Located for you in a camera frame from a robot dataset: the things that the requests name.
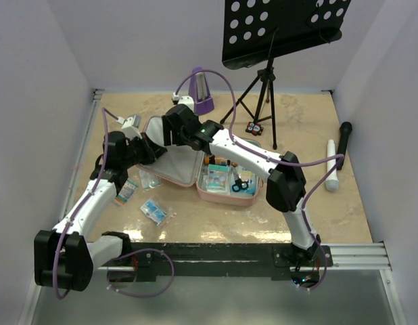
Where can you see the purple metronome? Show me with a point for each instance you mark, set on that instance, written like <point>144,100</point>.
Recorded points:
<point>199,91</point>

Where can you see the black music stand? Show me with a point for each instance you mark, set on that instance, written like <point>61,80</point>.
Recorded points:
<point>260,31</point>

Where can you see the blue cotton swab packet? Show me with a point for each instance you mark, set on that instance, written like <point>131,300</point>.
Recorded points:
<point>247,176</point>

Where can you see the black handled scissors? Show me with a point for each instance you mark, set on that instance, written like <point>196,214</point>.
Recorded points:
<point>238,184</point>

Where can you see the blue alcohol pad bag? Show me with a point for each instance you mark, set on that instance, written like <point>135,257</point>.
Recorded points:
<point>157,212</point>

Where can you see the teal white box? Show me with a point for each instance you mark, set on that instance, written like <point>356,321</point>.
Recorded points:
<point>217,179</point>

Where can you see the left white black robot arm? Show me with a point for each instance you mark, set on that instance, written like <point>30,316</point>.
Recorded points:
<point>104,185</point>

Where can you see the orange teal bandage packet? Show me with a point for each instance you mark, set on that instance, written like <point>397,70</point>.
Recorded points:
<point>127,191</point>

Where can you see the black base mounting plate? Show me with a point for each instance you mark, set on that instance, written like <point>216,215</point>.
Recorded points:
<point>160,264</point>

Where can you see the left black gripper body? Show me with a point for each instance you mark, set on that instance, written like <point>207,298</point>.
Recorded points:
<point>137,152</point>

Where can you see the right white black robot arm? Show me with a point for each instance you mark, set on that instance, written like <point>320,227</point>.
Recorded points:
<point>283,175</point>

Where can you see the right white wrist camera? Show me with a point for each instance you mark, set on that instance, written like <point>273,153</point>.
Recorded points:
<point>184,100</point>

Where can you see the aluminium left rail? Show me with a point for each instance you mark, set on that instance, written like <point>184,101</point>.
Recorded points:
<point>74,184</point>

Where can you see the small red black tuner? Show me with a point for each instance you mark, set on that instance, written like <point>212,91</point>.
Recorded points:
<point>255,129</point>

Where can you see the aluminium front rail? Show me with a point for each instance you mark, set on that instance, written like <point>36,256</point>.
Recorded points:
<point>109,248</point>

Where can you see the teal topped zip bag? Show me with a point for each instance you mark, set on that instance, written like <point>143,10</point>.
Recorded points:
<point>148,180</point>

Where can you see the aluminium rail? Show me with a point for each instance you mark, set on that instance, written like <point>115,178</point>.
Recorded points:
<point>109,248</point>
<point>74,184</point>

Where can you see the pink medicine kit case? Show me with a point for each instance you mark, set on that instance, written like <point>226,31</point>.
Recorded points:
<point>185,167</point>

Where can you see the black microphone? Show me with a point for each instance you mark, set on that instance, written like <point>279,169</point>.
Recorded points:
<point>345,131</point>

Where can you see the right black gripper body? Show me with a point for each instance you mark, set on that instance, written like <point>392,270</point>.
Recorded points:
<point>178,137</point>

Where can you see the brown medicine bottle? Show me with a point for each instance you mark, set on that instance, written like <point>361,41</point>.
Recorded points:
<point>216,160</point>

